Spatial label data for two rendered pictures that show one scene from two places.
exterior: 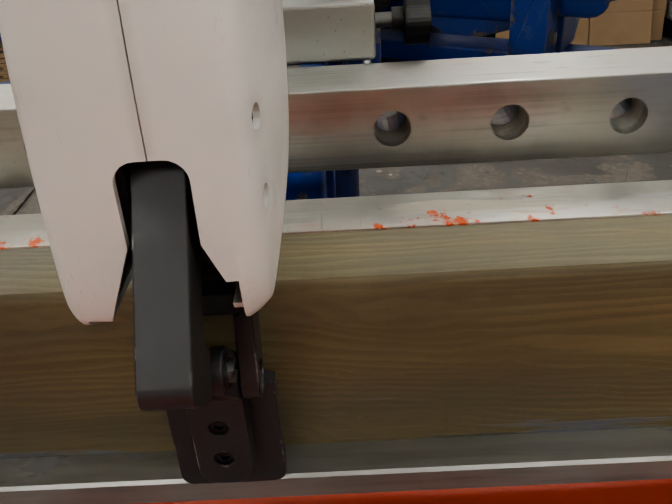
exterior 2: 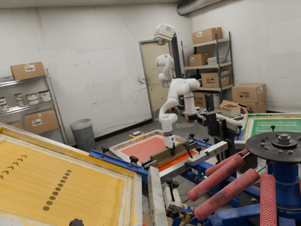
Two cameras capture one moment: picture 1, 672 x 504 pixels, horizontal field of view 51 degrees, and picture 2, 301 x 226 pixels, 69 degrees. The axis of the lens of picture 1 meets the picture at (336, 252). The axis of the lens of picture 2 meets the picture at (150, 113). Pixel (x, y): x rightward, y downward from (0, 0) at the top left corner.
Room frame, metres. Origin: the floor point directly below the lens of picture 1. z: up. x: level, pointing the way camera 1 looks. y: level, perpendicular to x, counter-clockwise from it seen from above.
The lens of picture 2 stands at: (1.45, -0.86, 1.75)
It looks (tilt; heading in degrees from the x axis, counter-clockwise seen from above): 14 degrees down; 149
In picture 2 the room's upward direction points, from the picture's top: 10 degrees counter-clockwise
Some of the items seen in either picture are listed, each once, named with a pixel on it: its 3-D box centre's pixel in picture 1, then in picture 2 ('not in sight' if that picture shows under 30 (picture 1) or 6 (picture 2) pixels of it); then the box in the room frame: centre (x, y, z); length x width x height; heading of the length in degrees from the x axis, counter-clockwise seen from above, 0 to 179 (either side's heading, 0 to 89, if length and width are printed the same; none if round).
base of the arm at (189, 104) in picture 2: not in sight; (191, 104); (-0.17, 0.61, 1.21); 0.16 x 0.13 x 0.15; 72
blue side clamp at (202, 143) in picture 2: not in sight; (199, 145); (0.20, 0.31, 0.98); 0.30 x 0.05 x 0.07; 179
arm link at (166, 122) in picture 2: not in sight; (169, 122); (0.17, 0.07, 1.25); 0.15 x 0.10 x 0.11; 122
